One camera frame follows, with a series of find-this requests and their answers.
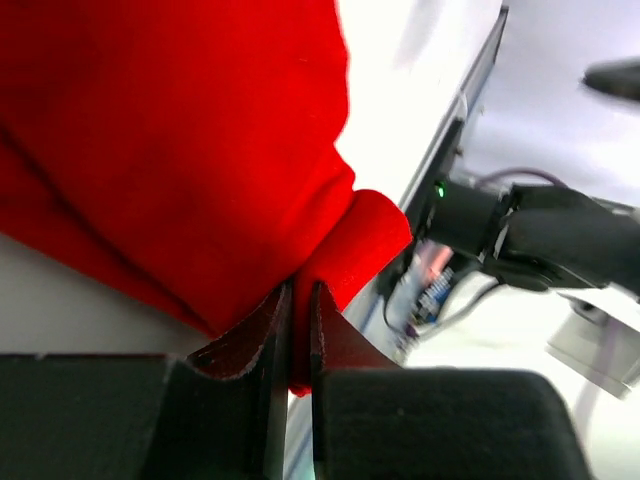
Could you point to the aluminium frame rail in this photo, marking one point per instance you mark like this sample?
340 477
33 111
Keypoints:
438 158

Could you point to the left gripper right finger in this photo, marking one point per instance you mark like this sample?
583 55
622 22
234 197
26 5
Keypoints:
375 420

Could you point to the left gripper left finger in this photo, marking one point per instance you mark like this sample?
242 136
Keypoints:
218 414

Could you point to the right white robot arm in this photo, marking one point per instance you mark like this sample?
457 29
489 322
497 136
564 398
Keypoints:
541 238

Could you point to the red sock with white print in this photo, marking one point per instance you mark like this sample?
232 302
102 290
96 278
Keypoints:
183 152

